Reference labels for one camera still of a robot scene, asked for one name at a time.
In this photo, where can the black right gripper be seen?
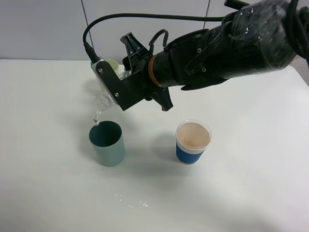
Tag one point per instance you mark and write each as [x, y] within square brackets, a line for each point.
[136, 77]

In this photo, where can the clear water bottle green label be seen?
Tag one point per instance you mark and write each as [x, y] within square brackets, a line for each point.
[103, 102]

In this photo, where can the teal green cup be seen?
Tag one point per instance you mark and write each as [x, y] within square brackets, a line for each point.
[108, 143]

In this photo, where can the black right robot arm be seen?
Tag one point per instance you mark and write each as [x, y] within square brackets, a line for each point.
[257, 38]

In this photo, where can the blue sleeved coffee cup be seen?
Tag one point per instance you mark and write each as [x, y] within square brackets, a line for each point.
[192, 139]

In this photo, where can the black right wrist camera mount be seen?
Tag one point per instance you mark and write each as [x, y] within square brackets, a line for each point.
[113, 84]

